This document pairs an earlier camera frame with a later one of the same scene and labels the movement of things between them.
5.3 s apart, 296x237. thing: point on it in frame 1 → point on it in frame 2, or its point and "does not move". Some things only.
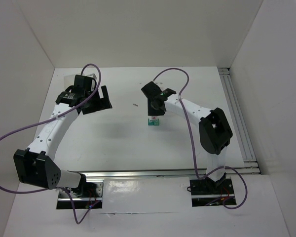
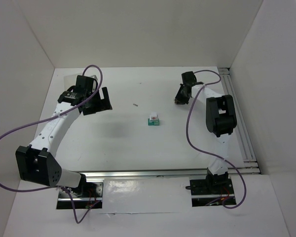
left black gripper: x=96 y=104 does not move
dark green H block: x=150 y=123 does not move
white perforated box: x=69 y=80 does not move
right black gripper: x=156 y=111 → x=181 y=96
